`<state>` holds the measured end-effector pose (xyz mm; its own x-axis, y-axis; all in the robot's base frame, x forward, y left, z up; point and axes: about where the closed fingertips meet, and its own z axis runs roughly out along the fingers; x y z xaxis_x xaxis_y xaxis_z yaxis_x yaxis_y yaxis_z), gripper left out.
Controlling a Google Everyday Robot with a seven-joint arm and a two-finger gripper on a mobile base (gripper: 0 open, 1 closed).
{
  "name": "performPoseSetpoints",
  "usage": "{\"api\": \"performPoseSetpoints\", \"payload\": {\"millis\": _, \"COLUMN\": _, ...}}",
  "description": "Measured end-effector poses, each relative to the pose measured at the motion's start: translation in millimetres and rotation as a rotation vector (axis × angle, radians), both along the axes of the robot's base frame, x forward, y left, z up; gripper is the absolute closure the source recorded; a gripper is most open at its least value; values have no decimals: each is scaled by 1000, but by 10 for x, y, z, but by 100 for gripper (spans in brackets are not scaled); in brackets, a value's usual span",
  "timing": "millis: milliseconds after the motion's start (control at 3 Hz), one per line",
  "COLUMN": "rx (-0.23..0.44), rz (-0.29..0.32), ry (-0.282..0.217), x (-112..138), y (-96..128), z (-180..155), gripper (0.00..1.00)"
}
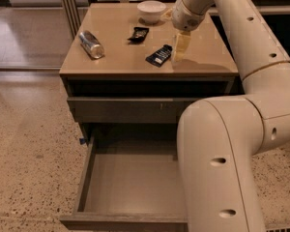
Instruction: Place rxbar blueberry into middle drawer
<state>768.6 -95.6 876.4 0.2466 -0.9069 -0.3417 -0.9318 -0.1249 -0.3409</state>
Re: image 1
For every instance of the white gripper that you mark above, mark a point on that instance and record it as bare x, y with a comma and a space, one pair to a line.
184, 19

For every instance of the dark blue rxbar wrapper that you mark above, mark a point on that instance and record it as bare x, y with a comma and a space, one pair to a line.
159, 57

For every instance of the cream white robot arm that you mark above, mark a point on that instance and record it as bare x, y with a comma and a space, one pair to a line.
217, 137

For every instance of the grey wooden drawer cabinet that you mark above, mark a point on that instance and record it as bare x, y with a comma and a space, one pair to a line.
208, 70

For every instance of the closed grey top drawer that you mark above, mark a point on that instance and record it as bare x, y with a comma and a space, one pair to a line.
130, 110

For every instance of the open grey middle drawer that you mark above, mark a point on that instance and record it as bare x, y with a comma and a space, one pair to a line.
129, 185

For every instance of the white ceramic bowl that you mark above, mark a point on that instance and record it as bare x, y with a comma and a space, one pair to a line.
150, 11

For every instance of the small black snack packet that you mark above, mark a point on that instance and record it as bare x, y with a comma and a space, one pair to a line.
139, 34

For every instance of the silver metal can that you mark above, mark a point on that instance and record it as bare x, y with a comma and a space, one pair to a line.
91, 44

